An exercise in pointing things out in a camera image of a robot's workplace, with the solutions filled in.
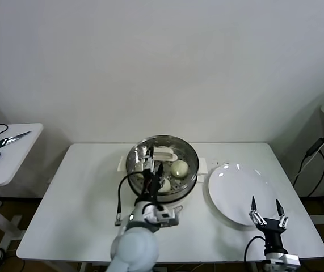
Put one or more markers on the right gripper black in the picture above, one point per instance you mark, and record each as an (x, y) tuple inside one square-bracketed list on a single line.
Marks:
[(273, 228)]

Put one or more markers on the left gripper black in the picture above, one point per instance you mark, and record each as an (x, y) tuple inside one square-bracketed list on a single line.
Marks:
[(151, 185)]

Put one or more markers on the round glass pot lid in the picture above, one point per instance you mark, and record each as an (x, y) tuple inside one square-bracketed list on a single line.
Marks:
[(166, 155)]

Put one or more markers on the stainless steel steamer basket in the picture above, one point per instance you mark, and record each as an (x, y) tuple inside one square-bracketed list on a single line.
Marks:
[(178, 192)]

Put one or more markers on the large white plate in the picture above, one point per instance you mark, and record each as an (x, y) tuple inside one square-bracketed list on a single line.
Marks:
[(235, 192)]

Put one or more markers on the white electric cooking pot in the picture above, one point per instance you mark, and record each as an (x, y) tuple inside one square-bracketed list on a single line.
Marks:
[(203, 167)]

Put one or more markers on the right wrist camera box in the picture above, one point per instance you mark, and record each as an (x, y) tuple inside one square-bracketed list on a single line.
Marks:
[(288, 262)]

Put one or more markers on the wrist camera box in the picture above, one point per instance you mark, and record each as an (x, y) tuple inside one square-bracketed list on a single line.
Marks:
[(168, 217), (288, 262)]

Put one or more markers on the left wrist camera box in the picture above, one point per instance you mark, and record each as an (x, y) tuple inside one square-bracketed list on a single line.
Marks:
[(168, 217)]

